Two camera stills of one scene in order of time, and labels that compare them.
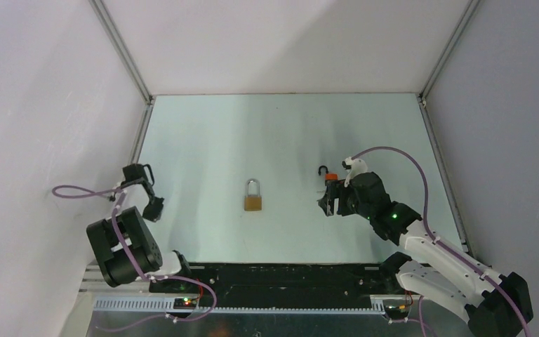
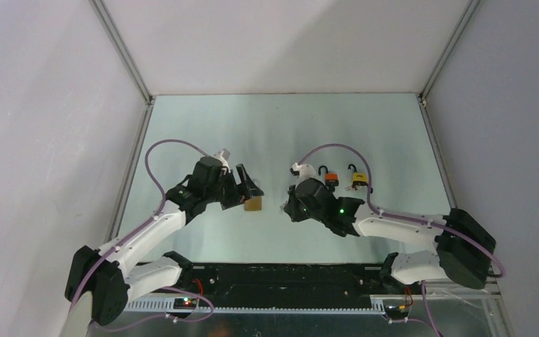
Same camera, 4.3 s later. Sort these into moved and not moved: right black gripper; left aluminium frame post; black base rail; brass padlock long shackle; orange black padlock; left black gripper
Moved: right black gripper; left black gripper
Not moved: black base rail; brass padlock long shackle; left aluminium frame post; orange black padlock
